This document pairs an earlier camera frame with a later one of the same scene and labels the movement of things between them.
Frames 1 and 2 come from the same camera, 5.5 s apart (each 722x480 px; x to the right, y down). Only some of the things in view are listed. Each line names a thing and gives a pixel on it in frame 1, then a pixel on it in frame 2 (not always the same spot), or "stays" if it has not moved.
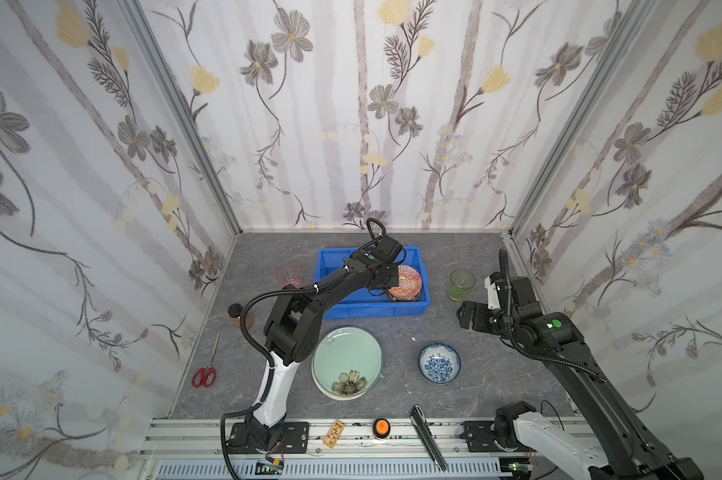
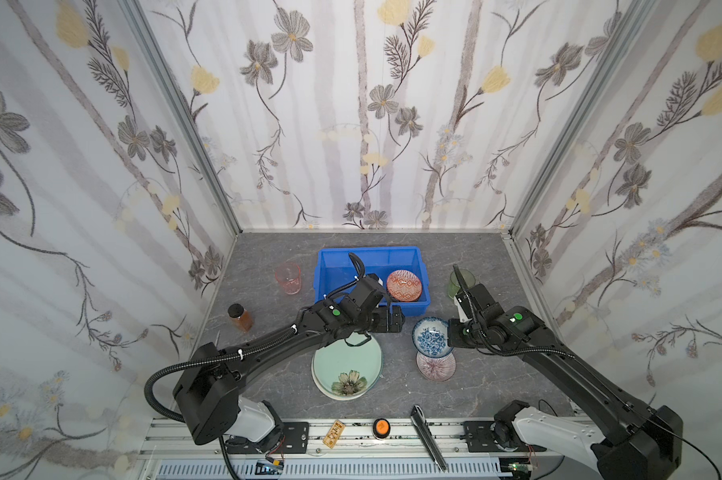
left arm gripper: x=387 y=276 → x=387 y=318
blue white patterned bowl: x=439 y=363 → x=430 y=336
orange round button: x=381 y=428 stays
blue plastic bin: x=362 y=304 stays
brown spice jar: x=234 y=314 stays
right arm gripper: x=474 y=315 → x=468 y=303
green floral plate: x=347 y=363 stays
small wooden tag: x=333 y=434 stays
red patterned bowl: x=409 y=284 stays
